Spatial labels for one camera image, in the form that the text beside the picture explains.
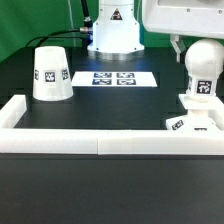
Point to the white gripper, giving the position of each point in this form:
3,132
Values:
199,18

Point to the white lamp bulb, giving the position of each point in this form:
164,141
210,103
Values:
204,62

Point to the white lamp base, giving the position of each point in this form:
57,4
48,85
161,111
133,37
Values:
202,115

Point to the white lamp shade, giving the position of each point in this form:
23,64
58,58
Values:
52,80

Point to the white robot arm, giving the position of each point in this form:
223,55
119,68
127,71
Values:
116,32

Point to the white marker sheet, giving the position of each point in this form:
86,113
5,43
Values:
113,79

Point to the white U-shaped frame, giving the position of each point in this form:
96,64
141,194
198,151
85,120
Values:
103,142

